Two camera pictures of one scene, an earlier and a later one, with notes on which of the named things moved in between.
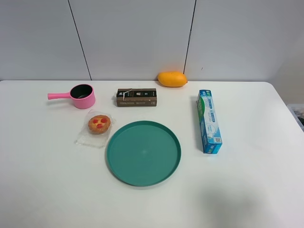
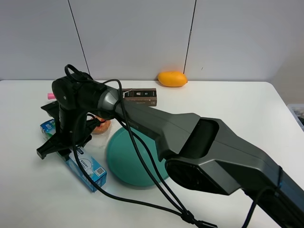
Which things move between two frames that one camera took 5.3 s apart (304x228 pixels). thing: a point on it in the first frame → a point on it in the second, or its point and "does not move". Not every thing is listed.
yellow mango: (172, 79) does not move
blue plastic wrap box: (210, 127) → (97, 172)
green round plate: (144, 153) does not move
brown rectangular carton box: (136, 97) does not move
